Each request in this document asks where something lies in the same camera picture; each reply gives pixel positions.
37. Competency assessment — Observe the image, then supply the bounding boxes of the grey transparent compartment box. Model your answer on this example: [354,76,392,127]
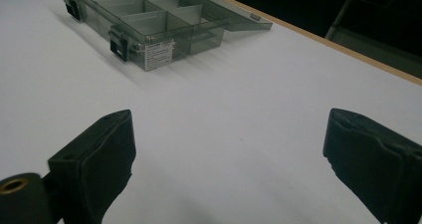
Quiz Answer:
[60,0,274,73]

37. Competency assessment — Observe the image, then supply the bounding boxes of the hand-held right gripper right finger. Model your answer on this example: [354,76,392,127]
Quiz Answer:
[322,108,422,224]

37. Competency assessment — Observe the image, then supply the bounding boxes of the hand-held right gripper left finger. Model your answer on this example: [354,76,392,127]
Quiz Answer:
[47,109,137,224]

